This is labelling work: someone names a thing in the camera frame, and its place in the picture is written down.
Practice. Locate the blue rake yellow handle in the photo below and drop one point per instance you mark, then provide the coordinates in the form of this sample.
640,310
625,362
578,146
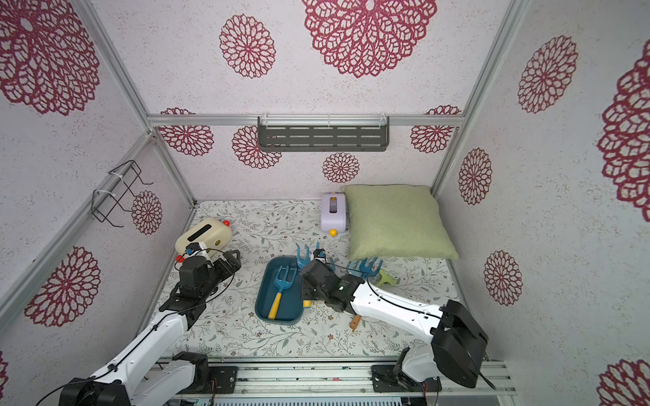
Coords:
366,268
303,258

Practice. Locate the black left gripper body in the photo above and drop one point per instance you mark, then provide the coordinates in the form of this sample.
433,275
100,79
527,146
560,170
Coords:
222,271

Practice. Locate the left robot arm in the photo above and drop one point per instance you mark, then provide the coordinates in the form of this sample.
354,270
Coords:
123,381

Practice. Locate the teal storage tray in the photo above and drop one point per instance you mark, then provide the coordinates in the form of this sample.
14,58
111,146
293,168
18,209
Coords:
291,307

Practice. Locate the green fabric pillow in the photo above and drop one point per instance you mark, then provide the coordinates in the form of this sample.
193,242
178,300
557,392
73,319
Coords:
397,220

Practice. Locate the blue fork yellow handle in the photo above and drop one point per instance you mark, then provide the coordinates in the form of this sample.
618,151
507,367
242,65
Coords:
284,280

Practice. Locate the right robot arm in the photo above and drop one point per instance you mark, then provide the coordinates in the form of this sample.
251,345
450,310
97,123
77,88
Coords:
452,342

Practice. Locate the black wire wall rack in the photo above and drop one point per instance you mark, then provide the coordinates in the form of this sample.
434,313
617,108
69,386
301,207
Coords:
105,201

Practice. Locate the grey wall shelf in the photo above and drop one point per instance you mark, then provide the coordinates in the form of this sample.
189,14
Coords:
328,135

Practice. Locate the lavender box with yellow knob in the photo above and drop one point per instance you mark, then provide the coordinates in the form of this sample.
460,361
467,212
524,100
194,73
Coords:
333,214

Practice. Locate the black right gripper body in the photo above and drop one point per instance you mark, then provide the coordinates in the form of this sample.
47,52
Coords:
312,274

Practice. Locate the lime fork wooden handle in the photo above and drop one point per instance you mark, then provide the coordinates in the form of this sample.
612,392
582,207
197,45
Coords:
381,279

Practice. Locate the cream box with red knobs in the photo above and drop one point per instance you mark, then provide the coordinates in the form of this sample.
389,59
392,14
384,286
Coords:
210,234

